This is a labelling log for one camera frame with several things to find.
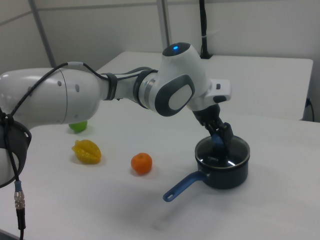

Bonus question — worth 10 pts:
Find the grey partition frame post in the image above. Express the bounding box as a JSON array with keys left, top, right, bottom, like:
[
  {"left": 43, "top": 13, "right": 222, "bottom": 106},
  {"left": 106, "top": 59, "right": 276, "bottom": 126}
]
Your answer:
[{"left": 30, "top": 0, "right": 57, "bottom": 69}]

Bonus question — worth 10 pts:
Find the black camera stand pole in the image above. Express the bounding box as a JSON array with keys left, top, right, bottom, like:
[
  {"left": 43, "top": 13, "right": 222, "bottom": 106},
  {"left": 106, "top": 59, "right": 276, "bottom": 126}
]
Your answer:
[{"left": 198, "top": 0, "right": 214, "bottom": 60}]

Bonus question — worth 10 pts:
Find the orange toy mandarin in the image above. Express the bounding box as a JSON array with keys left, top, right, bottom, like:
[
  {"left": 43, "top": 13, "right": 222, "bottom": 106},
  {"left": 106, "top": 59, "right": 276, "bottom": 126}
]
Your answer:
[{"left": 130, "top": 152, "right": 153, "bottom": 175}]

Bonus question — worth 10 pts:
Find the glass lid with blue knob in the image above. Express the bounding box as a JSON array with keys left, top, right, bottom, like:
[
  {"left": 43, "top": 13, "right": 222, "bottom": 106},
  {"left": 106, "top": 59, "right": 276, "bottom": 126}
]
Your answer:
[{"left": 195, "top": 134, "right": 251, "bottom": 168}]

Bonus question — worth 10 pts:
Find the black wall power cable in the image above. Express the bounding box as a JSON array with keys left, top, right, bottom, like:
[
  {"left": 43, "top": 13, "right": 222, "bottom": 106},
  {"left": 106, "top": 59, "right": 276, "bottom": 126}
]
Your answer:
[{"left": 305, "top": 97, "right": 316, "bottom": 122}]

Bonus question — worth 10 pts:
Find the yellow toy starfruit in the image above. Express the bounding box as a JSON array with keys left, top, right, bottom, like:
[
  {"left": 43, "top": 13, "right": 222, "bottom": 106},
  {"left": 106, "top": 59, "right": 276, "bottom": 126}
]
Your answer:
[{"left": 71, "top": 139, "right": 103, "bottom": 165}]

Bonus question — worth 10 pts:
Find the grey aluminium frame post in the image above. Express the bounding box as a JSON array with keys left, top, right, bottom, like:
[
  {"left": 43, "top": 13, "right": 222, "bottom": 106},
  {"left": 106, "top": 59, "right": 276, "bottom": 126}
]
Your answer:
[{"left": 157, "top": 0, "right": 174, "bottom": 54}]

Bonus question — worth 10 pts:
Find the green toy apple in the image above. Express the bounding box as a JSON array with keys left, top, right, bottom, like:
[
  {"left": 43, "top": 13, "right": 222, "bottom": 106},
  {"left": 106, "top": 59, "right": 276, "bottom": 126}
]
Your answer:
[{"left": 68, "top": 120, "right": 89, "bottom": 133}]

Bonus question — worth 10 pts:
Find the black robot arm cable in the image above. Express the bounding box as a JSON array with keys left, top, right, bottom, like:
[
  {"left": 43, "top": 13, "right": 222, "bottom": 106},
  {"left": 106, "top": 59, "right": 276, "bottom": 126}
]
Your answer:
[{"left": 0, "top": 61, "right": 161, "bottom": 240}]

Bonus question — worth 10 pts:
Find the white side table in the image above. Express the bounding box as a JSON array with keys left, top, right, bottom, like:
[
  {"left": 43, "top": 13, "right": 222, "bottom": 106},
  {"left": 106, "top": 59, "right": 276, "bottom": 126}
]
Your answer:
[{"left": 96, "top": 51, "right": 314, "bottom": 122}]

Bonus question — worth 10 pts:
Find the dark blue pot, blue handle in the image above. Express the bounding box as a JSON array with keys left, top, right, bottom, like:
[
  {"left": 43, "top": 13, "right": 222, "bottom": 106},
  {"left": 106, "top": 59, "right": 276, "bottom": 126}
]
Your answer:
[{"left": 162, "top": 136, "right": 251, "bottom": 203}]

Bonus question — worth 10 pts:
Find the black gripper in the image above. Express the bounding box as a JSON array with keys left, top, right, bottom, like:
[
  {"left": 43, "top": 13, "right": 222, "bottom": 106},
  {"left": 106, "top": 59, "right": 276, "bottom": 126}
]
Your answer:
[{"left": 192, "top": 104, "right": 236, "bottom": 157}]

